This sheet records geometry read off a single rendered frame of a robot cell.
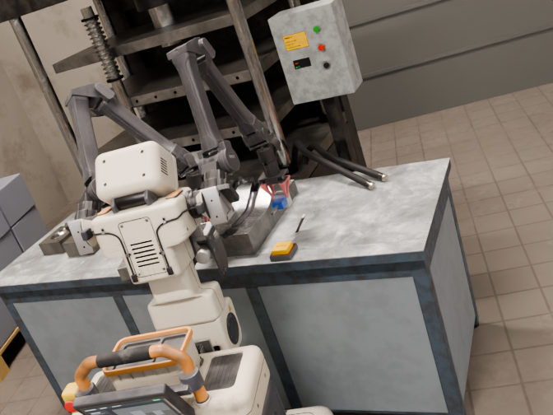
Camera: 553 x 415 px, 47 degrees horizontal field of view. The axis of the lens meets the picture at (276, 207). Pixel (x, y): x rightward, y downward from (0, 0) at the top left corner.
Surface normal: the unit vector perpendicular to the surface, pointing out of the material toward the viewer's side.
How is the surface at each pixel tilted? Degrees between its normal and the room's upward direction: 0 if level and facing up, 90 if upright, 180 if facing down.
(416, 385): 90
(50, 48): 90
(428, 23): 90
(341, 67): 90
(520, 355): 0
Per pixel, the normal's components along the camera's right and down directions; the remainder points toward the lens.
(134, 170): -0.30, -0.26
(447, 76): -0.14, 0.44
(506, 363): -0.30, -0.87
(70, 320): -0.34, 0.47
